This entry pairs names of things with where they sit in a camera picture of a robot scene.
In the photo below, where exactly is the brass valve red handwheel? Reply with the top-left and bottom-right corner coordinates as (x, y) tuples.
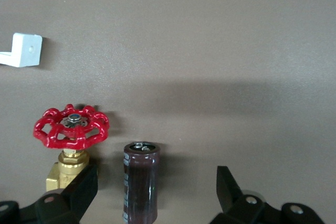
(33, 103), (110, 192)

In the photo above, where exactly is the white curved plastic bracket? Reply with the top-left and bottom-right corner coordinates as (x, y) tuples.
(0, 32), (43, 68)

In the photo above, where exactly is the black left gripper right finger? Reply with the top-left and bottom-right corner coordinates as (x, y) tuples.
(209, 166), (283, 224)

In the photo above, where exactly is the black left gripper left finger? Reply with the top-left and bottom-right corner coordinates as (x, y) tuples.
(35, 165), (98, 224)

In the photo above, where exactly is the brown table mat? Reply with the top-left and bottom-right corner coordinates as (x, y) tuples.
(0, 0), (336, 224)

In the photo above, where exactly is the dark brown terminal block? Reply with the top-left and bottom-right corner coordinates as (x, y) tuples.
(122, 141), (161, 224)

